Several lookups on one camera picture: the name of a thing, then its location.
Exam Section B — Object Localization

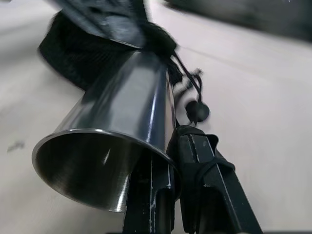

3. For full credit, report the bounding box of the black drawstring pouch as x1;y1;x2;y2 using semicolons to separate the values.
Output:
38;11;211;124

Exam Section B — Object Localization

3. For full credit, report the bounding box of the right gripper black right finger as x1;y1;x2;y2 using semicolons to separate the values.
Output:
167;125;264;234

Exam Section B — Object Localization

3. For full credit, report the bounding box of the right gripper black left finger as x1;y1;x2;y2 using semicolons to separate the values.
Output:
122;152;181;234

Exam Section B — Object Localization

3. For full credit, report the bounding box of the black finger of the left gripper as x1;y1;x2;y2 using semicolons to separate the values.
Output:
52;0;154;49

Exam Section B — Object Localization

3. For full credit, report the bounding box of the shiny metal cup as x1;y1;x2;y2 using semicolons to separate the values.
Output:
31;48;182;213

